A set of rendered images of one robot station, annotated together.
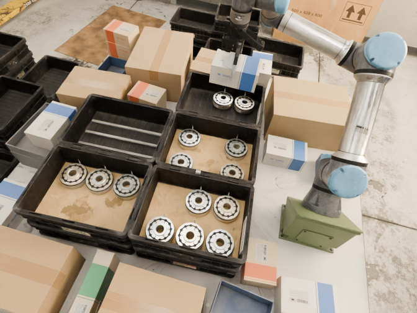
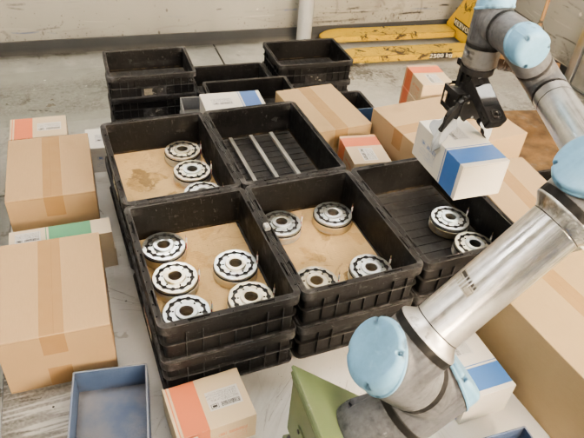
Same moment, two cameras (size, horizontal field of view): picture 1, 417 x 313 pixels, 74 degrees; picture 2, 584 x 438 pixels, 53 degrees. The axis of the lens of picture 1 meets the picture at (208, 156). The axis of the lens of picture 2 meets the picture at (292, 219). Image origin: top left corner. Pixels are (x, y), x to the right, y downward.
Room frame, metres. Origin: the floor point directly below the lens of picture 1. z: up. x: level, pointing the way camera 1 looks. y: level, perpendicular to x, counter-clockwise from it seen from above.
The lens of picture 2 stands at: (0.10, -0.91, 1.81)
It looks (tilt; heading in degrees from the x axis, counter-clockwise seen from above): 39 degrees down; 60
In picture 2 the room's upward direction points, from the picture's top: 6 degrees clockwise
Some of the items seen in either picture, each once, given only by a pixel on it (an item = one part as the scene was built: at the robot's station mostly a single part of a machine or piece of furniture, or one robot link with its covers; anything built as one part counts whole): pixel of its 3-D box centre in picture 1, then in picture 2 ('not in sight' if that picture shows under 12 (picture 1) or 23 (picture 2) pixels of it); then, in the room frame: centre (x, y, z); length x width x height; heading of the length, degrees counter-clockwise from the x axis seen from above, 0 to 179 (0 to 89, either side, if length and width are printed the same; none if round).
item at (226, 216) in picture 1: (226, 207); (250, 298); (0.48, -0.10, 0.86); 0.10 x 0.10 x 0.01
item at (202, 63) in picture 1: (218, 75); (510, 209); (1.37, 0.01, 0.78); 0.30 x 0.22 x 0.16; 80
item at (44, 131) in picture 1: (54, 126); (233, 112); (0.75, 0.70, 0.85); 0.20 x 0.12 x 0.09; 171
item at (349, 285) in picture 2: (211, 146); (328, 227); (0.72, 0.00, 0.92); 0.40 x 0.30 x 0.02; 86
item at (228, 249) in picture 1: (219, 243); (186, 313); (0.33, -0.09, 0.86); 0.10 x 0.10 x 0.01
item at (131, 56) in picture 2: not in sight; (151, 103); (0.73, 1.72, 0.37); 0.40 x 0.30 x 0.45; 172
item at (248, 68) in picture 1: (235, 70); (458, 156); (1.01, -0.06, 1.09); 0.20 x 0.12 x 0.09; 82
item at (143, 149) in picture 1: (121, 134); (269, 156); (0.75, 0.39, 0.87); 0.40 x 0.30 x 0.11; 86
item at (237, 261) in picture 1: (195, 210); (206, 251); (0.42, 0.02, 0.92); 0.40 x 0.30 x 0.02; 86
